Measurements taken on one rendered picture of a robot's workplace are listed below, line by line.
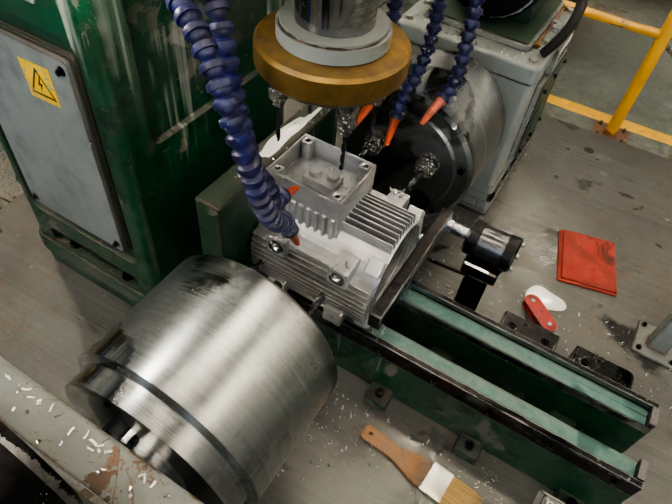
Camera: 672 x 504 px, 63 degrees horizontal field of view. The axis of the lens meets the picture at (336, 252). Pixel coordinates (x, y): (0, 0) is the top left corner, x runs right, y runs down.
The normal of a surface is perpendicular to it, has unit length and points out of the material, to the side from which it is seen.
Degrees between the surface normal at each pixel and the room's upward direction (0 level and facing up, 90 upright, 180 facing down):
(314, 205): 90
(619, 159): 0
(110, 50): 90
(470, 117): 39
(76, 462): 0
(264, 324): 24
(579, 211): 0
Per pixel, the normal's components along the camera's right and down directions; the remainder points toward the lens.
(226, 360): 0.38, -0.46
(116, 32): 0.85, 0.44
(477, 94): 0.57, -0.28
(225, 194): 0.08, -0.66
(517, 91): -0.52, 0.62
